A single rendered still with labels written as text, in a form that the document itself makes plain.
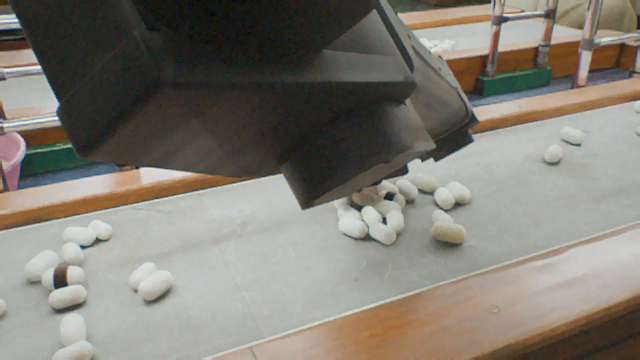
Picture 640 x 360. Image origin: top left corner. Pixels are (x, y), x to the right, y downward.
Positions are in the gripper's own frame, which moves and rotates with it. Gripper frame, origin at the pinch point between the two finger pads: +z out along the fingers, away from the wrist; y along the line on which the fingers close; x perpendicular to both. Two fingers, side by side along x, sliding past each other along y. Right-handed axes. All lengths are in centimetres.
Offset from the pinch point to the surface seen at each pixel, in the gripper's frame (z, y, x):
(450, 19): 56, -75, -47
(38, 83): 53, 33, -40
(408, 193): -6.4, -5.7, 5.3
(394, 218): -10.8, -0.3, 8.1
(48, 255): -3.2, 35.2, 2.6
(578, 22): 151, -240, -82
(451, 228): -14.4, -4.7, 10.9
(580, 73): 7, -56, -10
